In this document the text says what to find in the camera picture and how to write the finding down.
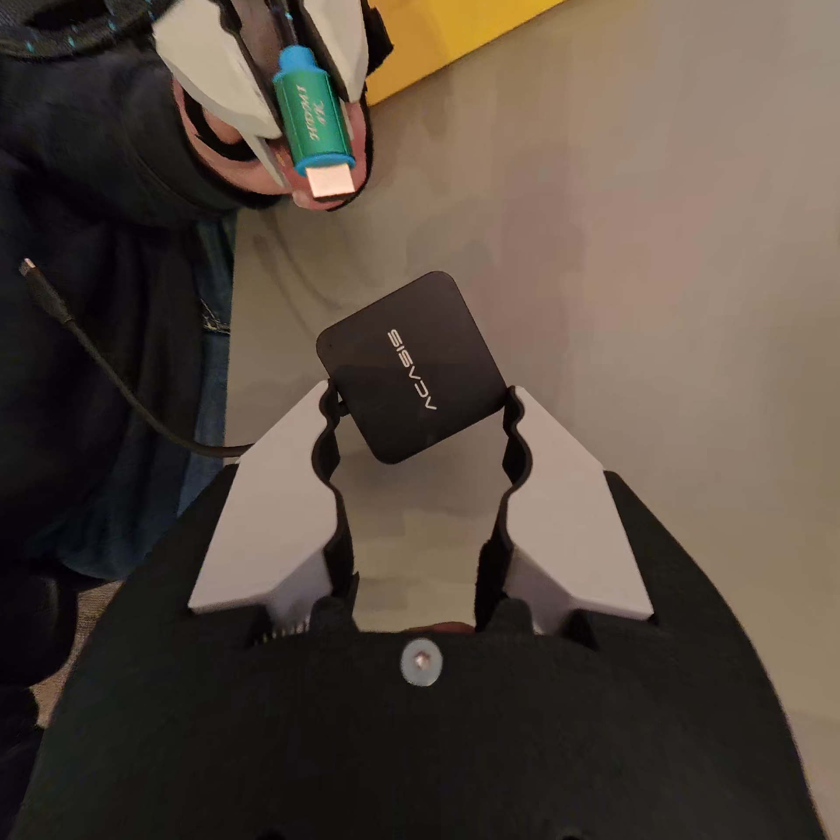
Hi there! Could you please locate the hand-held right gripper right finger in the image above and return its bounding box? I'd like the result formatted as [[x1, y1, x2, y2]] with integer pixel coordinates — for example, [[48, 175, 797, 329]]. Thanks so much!
[[476, 386, 656, 634]]

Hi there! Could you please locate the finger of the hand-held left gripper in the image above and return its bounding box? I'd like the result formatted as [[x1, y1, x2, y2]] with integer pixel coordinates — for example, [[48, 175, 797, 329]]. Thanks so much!
[[151, 0, 291, 189], [297, 0, 371, 104]]

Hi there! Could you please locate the person's left forearm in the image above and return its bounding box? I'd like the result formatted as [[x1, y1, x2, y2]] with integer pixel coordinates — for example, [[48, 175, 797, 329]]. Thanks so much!
[[0, 39, 245, 228]]

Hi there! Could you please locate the thick braided hdmi cable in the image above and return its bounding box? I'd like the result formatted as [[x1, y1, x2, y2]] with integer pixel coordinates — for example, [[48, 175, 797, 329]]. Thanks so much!
[[0, 0, 360, 203]]

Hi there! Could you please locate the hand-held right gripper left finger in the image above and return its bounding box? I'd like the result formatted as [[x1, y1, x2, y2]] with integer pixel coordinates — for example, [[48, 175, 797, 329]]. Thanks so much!
[[189, 381, 360, 631]]

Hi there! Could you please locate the person's jeans leg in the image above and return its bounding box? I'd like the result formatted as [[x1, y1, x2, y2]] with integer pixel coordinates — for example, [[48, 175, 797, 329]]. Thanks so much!
[[177, 213, 238, 519]]

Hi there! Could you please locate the person's dark sweater torso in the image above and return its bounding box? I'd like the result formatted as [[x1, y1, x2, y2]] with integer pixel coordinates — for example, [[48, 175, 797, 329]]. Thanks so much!
[[0, 197, 219, 723]]

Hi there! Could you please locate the yellow plastic bin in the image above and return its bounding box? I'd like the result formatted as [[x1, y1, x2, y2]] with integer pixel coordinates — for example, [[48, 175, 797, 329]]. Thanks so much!
[[364, 0, 567, 107]]

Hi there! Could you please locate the black usb adapter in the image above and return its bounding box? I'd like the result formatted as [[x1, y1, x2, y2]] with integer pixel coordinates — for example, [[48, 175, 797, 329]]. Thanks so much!
[[18, 258, 509, 465]]

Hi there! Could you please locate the person's left hand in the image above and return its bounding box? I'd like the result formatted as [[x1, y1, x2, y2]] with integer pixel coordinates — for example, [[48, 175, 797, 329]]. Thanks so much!
[[174, 85, 375, 211]]

